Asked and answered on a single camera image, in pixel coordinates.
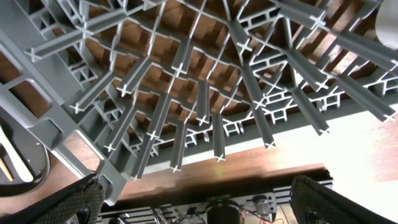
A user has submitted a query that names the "round black tray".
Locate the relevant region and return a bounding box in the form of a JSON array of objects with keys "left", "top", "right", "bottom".
[{"left": 1, "top": 109, "right": 50, "bottom": 197}]

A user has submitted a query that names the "white plastic fork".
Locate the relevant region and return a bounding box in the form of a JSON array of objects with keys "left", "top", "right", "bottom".
[{"left": 1, "top": 128, "right": 34, "bottom": 182}]

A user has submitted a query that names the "wooden chopstick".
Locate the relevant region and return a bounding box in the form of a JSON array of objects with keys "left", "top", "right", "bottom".
[{"left": 0, "top": 158, "right": 14, "bottom": 182}]

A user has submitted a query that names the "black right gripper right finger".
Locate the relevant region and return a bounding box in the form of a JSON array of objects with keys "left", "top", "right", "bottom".
[{"left": 289, "top": 175, "right": 394, "bottom": 224}]

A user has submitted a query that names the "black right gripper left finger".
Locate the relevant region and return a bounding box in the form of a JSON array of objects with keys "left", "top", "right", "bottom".
[{"left": 1, "top": 174, "right": 104, "bottom": 224}]

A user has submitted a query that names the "pink bowl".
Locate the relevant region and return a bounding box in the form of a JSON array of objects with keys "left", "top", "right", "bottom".
[{"left": 375, "top": 0, "right": 397, "bottom": 50}]

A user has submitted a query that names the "grey dishwasher rack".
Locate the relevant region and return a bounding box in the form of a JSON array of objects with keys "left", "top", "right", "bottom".
[{"left": 1, "top": 0, "right": 397, "bottom": 205}]

